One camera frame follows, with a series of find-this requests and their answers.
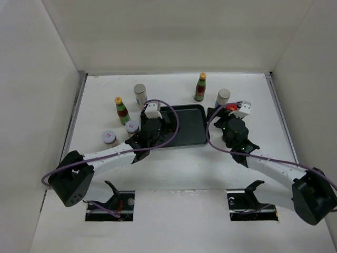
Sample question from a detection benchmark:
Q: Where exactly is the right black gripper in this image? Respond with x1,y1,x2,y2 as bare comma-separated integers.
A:
206,105,244,149

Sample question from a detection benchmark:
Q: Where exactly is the red-lid sauce jar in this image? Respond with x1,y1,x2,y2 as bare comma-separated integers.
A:
225,103,239,112

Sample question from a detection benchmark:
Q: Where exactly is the silver-lid blue jar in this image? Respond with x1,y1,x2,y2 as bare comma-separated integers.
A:
215,89,231,107

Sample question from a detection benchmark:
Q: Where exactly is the green sauce bottle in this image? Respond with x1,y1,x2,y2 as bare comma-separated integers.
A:
114,96,130,125
194,72,206,102

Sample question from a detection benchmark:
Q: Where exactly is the silver-lid spice jar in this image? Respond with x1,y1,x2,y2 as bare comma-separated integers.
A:
134,83,147,110

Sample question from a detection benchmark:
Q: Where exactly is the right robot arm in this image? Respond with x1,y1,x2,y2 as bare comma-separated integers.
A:
206,102,336,225

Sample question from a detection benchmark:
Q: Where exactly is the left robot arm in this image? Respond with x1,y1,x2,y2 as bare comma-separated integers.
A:
48,109,180,207

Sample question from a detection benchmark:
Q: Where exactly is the black plastic tray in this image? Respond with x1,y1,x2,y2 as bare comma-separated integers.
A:
158,104,207,147

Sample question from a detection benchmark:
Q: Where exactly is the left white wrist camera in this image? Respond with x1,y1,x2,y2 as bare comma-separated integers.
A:
144,102,162,119

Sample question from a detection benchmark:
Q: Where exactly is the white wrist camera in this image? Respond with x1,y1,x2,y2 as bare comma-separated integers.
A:
229,101,252,119
144,102,162,119

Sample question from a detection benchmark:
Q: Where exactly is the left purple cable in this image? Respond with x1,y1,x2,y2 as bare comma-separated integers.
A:
41,99,180,187

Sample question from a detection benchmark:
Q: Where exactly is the purple cable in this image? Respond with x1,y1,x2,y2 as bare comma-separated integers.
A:
41,99,180,187
205,104,337,190

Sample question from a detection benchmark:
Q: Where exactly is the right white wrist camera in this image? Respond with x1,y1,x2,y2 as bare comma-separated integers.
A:
229,101,252,119

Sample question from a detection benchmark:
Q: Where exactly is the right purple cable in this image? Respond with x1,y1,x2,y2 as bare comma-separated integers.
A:
205,104,337,190

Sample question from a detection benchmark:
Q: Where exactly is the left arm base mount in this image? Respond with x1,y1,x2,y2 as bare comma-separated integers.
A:
84,180,135,222

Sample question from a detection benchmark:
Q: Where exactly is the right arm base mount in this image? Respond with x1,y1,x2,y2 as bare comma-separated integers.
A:
227,180,279,221

